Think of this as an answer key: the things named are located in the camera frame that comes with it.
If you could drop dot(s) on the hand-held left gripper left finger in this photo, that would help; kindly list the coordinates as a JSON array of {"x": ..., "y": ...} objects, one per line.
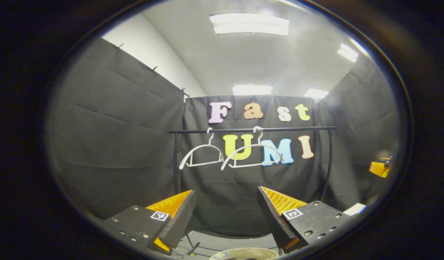
[{"x": 182, "y": 220}]

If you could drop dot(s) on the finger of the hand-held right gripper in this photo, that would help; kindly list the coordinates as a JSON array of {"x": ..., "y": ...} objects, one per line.
[{"x": 378, "y": 168}]

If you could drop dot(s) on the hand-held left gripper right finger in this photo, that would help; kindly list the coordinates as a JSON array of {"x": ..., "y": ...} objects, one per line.
[{"x": 270, "y": 220}]

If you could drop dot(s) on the white plastic hanger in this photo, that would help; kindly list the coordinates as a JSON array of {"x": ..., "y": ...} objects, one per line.
[
  {"x": 207, "y": 145},
  {"x": 256, "y": 145}
]

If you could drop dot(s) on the black metal clothes rack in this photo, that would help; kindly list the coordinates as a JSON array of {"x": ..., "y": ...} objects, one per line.
[{"x": 297, "y": 128}]

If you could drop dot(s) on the white flat panel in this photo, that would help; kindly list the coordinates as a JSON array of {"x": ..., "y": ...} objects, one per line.
[{"x": 355, "y": 208}]

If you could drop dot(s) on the black backdrop cloth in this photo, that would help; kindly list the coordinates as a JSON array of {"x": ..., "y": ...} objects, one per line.
[{"x": 117, "y": 144}]

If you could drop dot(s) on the large ceiling light panel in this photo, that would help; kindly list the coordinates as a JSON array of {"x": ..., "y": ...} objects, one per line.
[{"x": 249, "y": 23}]

